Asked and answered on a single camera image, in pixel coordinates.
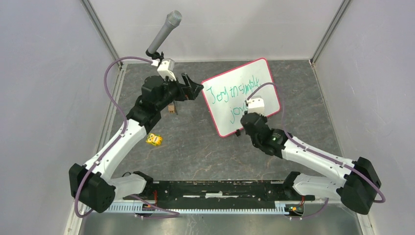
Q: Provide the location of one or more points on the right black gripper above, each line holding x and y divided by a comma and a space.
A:
262, 116

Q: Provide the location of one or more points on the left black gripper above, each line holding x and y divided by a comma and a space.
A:
188, 91

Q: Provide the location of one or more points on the pink framed whiteboard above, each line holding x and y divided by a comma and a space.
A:
225, 94

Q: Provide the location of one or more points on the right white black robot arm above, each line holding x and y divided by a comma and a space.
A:
355, 183

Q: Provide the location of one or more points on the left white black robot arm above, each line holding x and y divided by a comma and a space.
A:
92, 183

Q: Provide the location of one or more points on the black microphone stand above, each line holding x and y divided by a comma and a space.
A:
155, 56

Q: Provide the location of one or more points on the yellow toy block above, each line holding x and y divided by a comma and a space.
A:
154, 139

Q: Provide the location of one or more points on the grey microphone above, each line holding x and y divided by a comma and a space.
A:
173, 20

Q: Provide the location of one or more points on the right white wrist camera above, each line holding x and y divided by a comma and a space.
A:
255, 105

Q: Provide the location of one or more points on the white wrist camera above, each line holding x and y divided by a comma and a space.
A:
165, 68
255, 105

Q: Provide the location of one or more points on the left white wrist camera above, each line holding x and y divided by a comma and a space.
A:
165, 68

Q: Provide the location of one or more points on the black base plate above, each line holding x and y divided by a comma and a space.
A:
214, 203

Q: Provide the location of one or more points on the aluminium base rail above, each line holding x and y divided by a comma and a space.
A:
263, 190

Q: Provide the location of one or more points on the white slotted cable duct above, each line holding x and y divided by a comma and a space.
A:
140, 208

